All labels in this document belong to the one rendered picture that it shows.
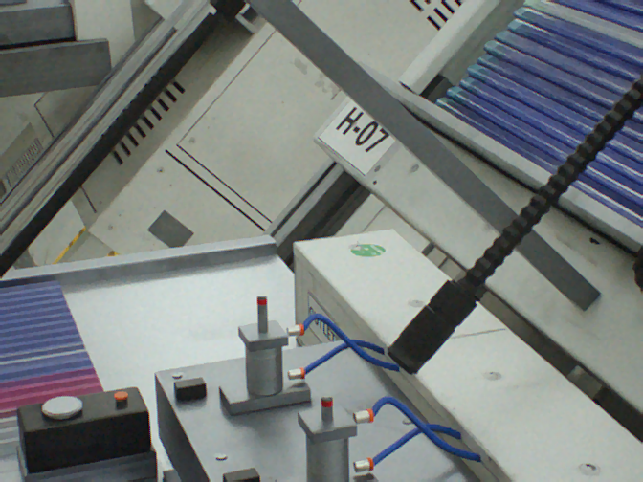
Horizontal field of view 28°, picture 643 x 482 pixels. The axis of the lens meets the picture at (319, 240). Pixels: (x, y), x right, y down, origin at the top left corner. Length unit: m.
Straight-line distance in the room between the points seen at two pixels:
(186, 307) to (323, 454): 0.41
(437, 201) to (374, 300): 0.14
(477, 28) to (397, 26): 0.93
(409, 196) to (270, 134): 0.97
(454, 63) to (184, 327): 0.30
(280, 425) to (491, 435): 0.12
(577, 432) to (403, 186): 0.36
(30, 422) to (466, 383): 0.26
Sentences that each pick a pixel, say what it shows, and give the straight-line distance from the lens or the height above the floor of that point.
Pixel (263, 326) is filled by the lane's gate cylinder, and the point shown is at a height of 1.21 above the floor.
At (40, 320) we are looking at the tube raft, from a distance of 1.01.
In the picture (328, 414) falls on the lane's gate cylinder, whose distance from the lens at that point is 0.65.
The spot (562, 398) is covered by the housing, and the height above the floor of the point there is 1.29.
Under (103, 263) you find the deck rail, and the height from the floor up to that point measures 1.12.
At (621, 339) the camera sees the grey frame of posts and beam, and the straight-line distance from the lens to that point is 0.75.
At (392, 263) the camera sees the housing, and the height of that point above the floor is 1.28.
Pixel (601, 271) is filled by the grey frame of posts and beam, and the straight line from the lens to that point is 0.79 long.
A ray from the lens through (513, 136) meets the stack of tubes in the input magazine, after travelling 0.89.
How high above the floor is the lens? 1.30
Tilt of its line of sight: 2 degrees down
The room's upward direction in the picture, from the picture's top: 41 degrees clockwise
